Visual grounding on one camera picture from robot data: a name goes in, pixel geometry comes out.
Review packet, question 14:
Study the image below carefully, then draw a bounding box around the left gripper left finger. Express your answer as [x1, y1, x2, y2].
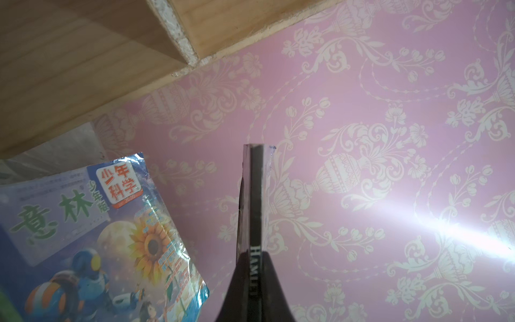
[215, 252, 250, 322]

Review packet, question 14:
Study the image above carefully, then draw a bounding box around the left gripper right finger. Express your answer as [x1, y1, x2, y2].
[260, 252, 295, 322]

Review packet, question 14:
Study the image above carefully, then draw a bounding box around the Hamlet purple red book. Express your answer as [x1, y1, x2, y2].
[237, 144, 275, 321]

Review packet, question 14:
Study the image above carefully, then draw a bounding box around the colourful sunflower magazine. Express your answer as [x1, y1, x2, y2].
[1, 153, 209, 321]

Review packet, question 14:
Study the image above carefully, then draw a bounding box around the wooden two-tier shelf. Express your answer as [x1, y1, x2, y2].
[1, 1, 333, 158]

